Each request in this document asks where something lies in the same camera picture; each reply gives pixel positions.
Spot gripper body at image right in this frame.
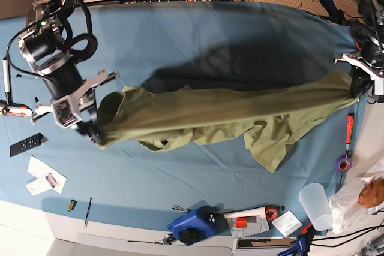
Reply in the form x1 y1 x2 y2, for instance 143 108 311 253
334 41 383 96

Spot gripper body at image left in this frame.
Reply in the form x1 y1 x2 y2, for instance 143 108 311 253
31 58 118 129

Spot olive green t-shirt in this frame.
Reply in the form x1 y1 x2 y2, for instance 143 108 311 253
98 70 356 172

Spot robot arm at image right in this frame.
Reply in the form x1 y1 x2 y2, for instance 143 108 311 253
91 0 383 152

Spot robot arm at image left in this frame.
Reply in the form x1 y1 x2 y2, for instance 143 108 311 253
1 0 383 141

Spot orange white utility knife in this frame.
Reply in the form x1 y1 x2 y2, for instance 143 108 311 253
1 92 33 118

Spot black remote control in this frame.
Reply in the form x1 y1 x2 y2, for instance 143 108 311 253
10 133 48 157

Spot black orange clamp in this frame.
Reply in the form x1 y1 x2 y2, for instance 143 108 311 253
319 0 348 25

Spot white paper sheet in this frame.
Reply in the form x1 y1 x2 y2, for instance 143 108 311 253
27 156 67 194

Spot white marker pen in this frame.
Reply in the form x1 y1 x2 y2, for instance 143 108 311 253
2 56 11 93

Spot white card with clip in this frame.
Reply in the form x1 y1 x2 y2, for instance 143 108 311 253
26 173 59 196

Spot purple tape roll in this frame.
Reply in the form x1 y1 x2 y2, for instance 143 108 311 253
335 155 352 173

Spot blue table cloth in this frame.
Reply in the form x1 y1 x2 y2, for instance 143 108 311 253
1 2 365 230

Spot black tweezers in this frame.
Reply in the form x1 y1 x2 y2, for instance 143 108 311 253
83 197 92 228

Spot brown bread roll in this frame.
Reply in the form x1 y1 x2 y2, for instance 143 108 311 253
358 178 383 208

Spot translucent plastic cup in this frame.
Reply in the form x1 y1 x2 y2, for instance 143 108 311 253
298 183 333 231

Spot white plastic bag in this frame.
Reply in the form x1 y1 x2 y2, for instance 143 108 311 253
329 159 383 234

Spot blue plastic device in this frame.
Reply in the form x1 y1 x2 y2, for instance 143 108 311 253
164 205 218 246

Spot orange tape roll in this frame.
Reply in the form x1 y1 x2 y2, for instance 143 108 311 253
265 205 280 222

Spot white booklet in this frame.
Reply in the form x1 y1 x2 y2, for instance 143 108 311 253
272 210 302 237

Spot white paper roll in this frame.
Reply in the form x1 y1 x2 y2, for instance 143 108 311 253
224 207 266 219

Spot blue clamp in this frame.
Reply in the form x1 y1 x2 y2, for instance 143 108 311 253
277 224 315 256

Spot printed paper sheet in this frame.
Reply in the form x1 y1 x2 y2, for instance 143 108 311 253
226 216 269 238

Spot orange block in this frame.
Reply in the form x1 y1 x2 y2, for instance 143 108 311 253
235 217 248 229

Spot orange handled screwdriver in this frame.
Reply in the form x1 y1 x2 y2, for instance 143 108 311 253
346 113 354 158

